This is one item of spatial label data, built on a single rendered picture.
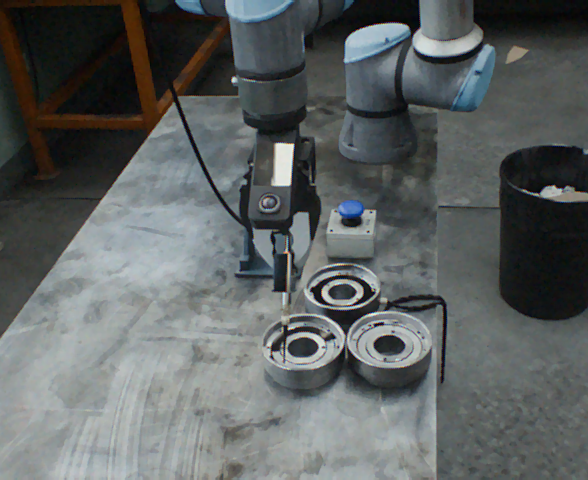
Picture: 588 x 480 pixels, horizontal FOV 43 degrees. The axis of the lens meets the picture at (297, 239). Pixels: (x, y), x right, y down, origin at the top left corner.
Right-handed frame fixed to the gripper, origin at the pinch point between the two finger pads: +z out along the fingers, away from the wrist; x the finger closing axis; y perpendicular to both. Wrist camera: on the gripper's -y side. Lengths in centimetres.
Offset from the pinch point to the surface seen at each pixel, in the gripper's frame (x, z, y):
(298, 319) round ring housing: -0.9, 9.6, 0.9
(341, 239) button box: -4.6, 9.6, 20.0
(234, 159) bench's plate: 20, 13, 52
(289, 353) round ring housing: -0.1, 11.8, -3.3
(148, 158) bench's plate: 37, 13, 52
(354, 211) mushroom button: -6.5, 5.8, 22.0
